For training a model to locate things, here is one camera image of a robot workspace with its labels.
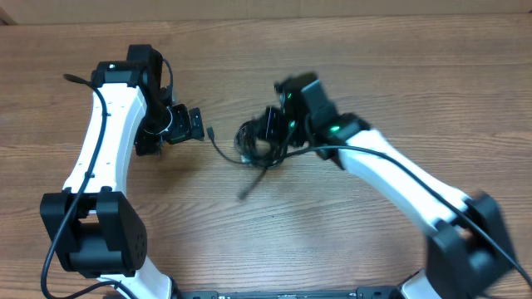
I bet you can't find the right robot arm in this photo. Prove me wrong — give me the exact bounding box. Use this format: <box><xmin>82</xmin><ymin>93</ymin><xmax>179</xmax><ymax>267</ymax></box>
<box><xmin>258</xmin><ymin>72</ymin><xmax>525</xmax><ymax>298</ymax></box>

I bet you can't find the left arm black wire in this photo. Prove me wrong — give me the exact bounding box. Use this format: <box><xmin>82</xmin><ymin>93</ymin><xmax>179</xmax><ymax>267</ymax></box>
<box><xmin>40</xmin><ymin>73</ymin><xmax>140</xmax><ymax>299</ymax></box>

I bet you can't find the thin black USB cable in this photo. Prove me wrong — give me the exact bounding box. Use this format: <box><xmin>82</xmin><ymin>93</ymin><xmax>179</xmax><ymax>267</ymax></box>
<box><xmin>206</xmin><ymin>126</ymin><xmax>269</xmax><ymax>201</ymax></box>

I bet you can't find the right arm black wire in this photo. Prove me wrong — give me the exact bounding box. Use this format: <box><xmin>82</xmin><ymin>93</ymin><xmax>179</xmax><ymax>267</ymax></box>
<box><xmin>282</xmin><ymin>143</ymin><xmax>532</xmax><ymax>290</ymax></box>

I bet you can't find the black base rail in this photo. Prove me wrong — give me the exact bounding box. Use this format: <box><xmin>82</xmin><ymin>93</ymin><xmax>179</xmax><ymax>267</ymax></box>
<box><xmin>172</xmin><ymin>286</ymin><xmax>404</xmax><ymax>299</ymax></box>

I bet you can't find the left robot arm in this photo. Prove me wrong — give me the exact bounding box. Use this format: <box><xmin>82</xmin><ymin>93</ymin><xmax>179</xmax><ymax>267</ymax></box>
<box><xmin>40</xmin><ymin>44</ymin><xmax>204</xmax><ymax>298</ymax></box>

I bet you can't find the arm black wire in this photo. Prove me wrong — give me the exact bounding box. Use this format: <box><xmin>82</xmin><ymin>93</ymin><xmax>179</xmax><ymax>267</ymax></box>
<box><xmin>282</xmin><ymin>143</ymin><xmax>532</xmax><ymax>290</ymax></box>
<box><xmin>40</xmin><ymin>73</ymin><xmax>140</xmax><ymax>299</ymax></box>

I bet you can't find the black multi-head charging cable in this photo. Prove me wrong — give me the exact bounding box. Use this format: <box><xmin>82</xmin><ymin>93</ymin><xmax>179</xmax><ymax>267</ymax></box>
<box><xmin>233</xmin><ymin>120</ymin><xmax>292</xmax><ymax>169</ymax></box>

